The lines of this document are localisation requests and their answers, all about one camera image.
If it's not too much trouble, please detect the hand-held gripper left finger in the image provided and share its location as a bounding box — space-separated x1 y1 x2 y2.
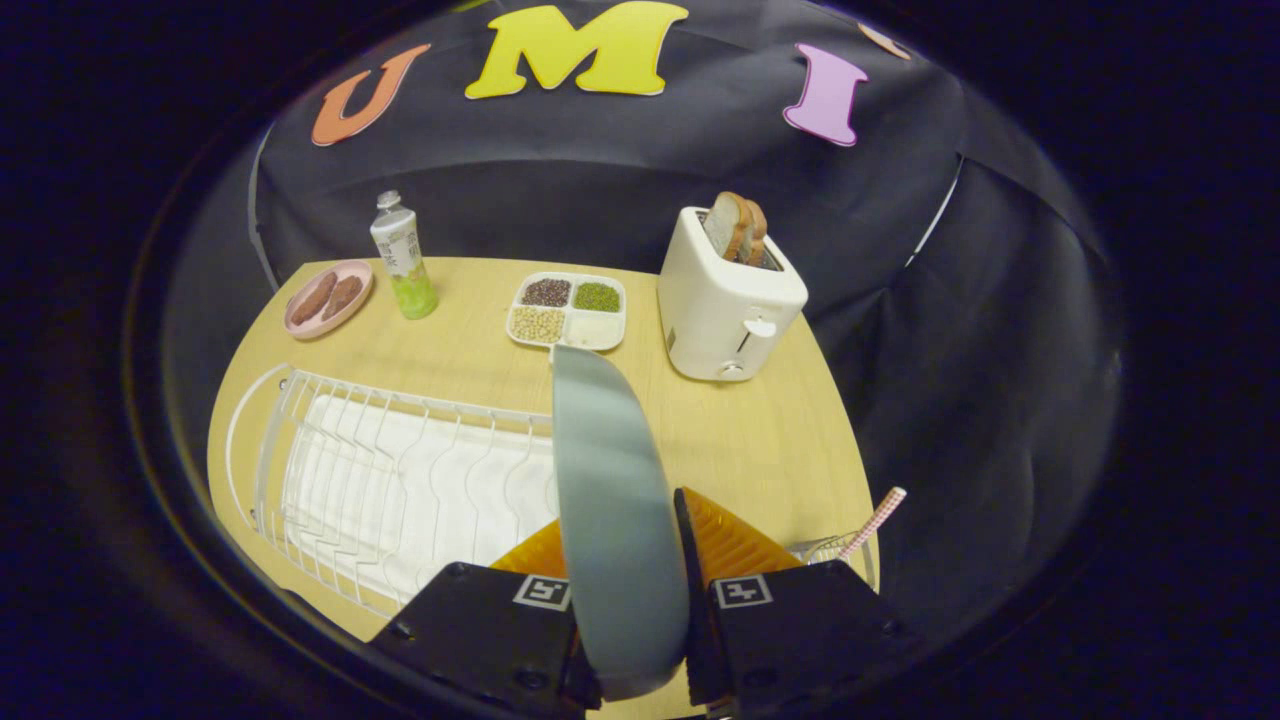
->
370 520 601 716

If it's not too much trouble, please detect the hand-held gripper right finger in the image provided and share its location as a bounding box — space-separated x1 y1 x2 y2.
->
675 487 921 715

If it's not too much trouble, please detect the pale green plate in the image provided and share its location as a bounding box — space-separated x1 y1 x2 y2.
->
550 345 693 701

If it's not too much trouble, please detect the small wire basket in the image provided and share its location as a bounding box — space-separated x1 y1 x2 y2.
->
790 535 879 591

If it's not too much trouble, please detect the white wire dish rack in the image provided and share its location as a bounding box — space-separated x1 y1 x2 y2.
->
225 363 561 616

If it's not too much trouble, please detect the red checked handle spoon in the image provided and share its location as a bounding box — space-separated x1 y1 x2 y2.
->
838 487 908 561

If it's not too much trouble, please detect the small pink plate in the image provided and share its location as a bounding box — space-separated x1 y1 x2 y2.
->
284 261 375 341

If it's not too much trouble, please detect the white toaster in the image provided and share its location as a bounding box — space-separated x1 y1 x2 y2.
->
657 207 809 382

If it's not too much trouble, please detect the white divided grain tray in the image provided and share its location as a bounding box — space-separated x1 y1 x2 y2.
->
506 271 628 353

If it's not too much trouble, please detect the brown sausage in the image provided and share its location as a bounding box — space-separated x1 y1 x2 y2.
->
322 276 364 321
290 272 338 326

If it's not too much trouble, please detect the clear bottle green liquid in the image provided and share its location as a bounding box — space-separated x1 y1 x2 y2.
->
370 191 439 321

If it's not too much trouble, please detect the black backdrop cloth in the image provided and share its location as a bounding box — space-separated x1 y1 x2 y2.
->
160 0 1126 641

